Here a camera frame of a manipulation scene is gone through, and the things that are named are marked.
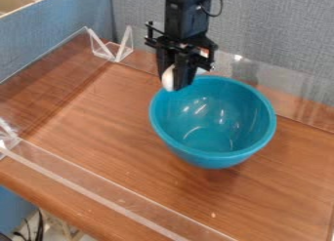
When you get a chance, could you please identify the clear acrylic corner bracket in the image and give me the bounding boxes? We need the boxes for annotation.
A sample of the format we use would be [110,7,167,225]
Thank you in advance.
[87,26,134,62]

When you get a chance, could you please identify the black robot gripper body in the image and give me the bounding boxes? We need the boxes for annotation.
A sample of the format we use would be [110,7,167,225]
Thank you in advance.
[144,0,219,70]

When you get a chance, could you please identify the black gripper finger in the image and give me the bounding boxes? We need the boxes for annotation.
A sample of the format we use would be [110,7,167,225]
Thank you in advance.
[172,54,196,91]
[156,48,175,75]

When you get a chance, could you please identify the clear acrylic barrier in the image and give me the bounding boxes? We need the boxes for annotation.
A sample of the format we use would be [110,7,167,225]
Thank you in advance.
[0,117,236,241]
[130,27,334,106]

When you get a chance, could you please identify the black cables under table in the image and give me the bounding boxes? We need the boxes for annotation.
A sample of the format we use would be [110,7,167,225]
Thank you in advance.
[0,209,45,241]

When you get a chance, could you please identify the blue partition with wooden shelf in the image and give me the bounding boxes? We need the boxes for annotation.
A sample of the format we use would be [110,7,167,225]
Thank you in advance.
[0,0,115,82]

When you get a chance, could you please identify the clear acrylic front barrier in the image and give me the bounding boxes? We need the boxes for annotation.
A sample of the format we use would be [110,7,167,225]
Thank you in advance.
[0,117,236,241]

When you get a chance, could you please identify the clear acrylic back barrier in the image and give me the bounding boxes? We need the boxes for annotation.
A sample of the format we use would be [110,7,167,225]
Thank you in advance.
[130,27,334,106]

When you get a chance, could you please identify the white brown toy mushroom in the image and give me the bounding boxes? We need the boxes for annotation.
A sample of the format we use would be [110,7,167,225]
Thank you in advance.
[162,50,208,92]

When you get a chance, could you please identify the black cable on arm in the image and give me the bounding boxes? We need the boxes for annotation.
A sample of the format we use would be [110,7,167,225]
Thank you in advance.
[196,0,224,19]

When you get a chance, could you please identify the blue plastic bowl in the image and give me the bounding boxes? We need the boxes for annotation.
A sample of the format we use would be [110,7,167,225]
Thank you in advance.
[148,75,277,169]

